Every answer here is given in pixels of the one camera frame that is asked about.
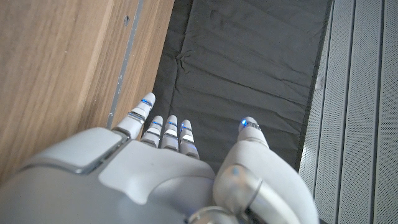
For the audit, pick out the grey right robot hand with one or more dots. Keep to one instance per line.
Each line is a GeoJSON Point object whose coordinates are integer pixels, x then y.
{"type": "Point", "coordinates": [140, 180]}

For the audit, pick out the grey tape rectangle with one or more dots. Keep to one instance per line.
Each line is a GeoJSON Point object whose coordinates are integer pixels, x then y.
{"type": "Point", "coordinates": [124, 68]}

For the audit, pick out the black backdrop curtain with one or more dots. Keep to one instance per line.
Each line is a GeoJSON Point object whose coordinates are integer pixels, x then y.
{"type": "Point", "coordinates": [242, 62]}

